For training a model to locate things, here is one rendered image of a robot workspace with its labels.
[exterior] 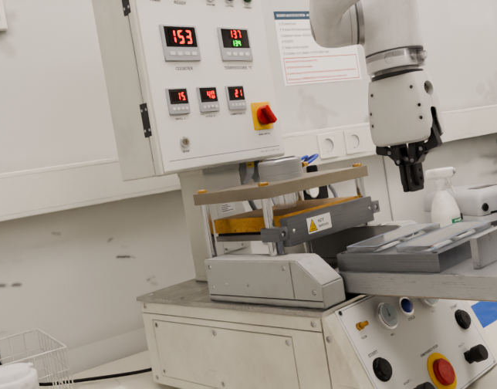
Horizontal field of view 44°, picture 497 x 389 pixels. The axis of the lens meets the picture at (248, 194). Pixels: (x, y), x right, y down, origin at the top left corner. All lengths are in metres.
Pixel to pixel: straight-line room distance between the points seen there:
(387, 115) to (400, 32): 0.12
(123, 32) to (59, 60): 0.37
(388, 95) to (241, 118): 0.39
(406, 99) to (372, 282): 0.26
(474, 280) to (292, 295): 0.26
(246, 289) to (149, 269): 0.58
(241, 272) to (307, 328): 0.15
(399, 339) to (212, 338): 0.31
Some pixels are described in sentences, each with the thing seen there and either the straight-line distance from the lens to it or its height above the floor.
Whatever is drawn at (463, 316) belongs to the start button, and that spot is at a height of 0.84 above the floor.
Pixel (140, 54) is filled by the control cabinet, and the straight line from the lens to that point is 1.11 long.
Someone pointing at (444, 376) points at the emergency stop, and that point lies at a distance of 1.00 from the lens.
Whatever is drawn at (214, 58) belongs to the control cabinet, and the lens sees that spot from 1.21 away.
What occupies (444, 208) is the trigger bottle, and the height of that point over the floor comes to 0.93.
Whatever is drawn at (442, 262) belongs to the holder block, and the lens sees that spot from 0.84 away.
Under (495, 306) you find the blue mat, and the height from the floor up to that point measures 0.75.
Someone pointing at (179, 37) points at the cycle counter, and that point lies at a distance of 1.16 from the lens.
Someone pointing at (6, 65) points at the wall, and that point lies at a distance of 1.46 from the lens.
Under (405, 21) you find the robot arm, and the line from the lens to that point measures 0.92.
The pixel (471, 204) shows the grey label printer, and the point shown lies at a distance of 1.89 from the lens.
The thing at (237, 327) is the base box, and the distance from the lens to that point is 1.01.
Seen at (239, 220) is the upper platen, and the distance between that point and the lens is 1.05.
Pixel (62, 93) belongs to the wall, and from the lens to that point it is 1.48.
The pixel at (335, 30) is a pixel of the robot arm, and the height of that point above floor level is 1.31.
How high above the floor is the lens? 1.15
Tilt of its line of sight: 3 degrees down
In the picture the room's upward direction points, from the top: 9 degrees counter-clockwise
